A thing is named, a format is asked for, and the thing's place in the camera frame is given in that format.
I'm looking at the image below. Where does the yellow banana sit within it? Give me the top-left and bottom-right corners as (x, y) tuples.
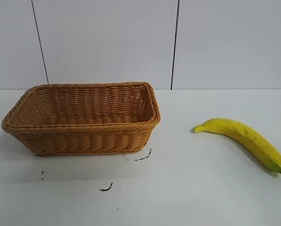
(193, 118), (281, 175)

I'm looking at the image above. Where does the tan woven wicker basket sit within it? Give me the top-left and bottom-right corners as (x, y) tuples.
(1, 81), (162, 157)

